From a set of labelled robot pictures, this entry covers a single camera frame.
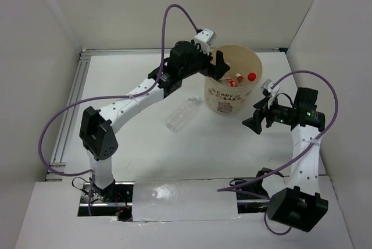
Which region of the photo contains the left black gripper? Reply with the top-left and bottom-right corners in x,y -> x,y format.
179,42 -> 229,80

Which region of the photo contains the red label water bottle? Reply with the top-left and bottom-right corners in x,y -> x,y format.
247,72 -> 257,81

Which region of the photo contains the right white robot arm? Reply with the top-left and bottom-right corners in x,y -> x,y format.
242,87 -> 328,232

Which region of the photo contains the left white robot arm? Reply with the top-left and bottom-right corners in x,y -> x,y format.
80,41 -> 230,202

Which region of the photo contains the cream capybara plastic bin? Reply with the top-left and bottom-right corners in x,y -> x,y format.
204,45 -> 263,115

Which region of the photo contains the clear crushed bottle centre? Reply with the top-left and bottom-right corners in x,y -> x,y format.
165,96 -> 202,133

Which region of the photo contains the silver tape sheet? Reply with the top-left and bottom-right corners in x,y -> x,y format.
132,179 -> 240,222

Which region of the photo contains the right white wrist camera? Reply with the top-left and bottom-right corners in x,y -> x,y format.
261,79 -> 280,107

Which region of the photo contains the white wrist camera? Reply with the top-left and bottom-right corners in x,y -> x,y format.
194,29 -> 217,55
261,79 -> 280,107

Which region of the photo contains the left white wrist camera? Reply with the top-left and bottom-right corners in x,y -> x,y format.
194,29 -> 217,55

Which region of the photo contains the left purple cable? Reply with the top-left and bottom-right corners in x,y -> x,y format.
38,4 -> 203,218

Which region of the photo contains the purple cable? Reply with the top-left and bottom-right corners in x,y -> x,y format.
217,70 -> 339,237
38,4 -> 203,218

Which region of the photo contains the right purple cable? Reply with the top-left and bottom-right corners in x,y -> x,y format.
217,70 -> 339,237

